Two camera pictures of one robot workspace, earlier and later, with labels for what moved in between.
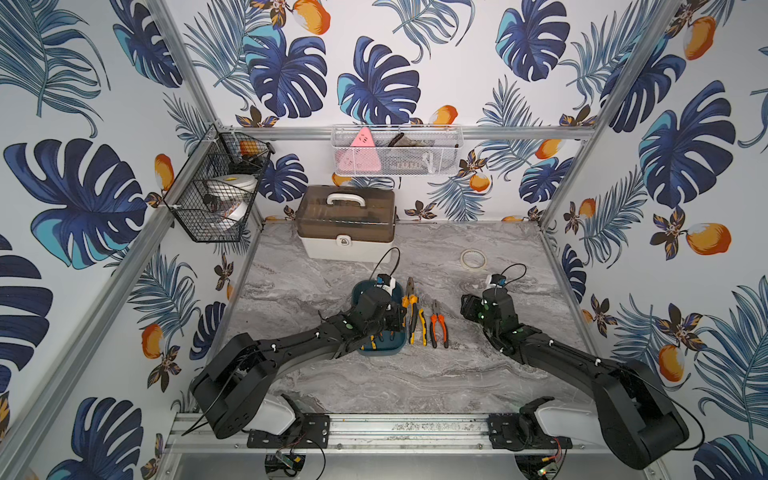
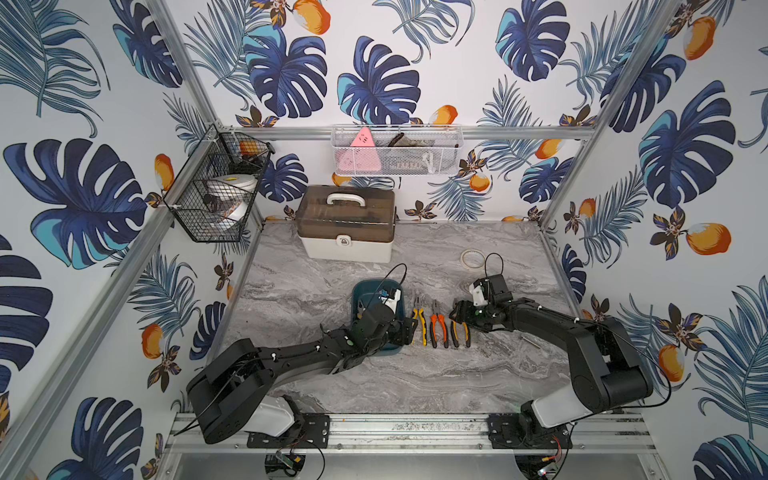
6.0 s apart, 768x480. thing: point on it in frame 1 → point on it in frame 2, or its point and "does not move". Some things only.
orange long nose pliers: (444, 327) does not move
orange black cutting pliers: (410, 302) → (454, 334)
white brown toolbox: (346, 222) does not move
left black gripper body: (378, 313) → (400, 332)
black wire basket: (215, 191) does not move
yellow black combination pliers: (422, 315) does not move
